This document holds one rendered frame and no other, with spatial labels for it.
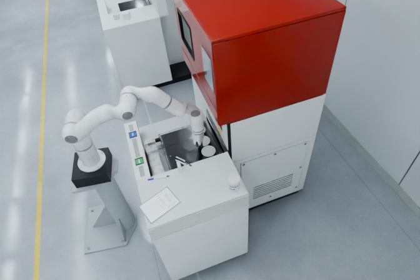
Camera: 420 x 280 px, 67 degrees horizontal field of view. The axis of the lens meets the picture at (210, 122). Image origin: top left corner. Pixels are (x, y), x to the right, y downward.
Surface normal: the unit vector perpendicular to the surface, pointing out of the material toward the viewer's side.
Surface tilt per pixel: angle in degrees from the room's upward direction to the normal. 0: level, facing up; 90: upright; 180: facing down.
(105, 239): 0
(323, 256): 0
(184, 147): 0
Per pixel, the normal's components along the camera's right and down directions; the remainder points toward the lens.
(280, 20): -0.07, -0.69
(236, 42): 0.33, 0.66
